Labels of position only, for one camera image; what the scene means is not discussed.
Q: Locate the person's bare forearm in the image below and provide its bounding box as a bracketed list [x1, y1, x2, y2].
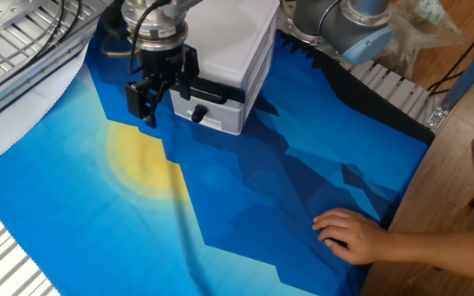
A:
[383, 229, 474, 284]

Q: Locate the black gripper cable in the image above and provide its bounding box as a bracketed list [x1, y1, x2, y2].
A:
[128, 0, 172, 77]

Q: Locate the black table cable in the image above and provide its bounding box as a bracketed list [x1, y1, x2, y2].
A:
[0, 0, 67, 81]
[14, 0, 85, 62]

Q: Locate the grey aluminium frame beam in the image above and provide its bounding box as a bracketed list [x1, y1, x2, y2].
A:
[425, 26, 474, 131]

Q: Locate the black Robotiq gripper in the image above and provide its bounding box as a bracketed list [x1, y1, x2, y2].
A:
[124, 43, 200, 129]

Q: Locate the blue cloth with yellow sun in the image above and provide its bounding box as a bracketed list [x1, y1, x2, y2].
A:
[0, 30, 435, 296]

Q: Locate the black floor cable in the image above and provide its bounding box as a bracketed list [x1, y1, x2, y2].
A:
[425, 12, 474, 98]

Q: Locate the silver perforated metal plate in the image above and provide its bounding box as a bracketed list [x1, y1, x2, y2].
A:
[0, 0, 51, 30]

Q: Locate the clear plastic bag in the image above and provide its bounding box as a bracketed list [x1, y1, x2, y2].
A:
[384, 0, 467, 69]

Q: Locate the white drawer with black handle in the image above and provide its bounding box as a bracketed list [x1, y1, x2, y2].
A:
[170, 75, 247, 110]

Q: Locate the white plastic drawer cabinet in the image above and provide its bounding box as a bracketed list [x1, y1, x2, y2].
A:
[170, 0, 281, 136]

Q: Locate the tan stiff cable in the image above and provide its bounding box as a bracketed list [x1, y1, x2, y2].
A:
[100, 35, 139, 58]

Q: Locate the person's bare hand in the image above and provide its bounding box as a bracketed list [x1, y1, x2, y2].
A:
[311, 207, 390, 266]

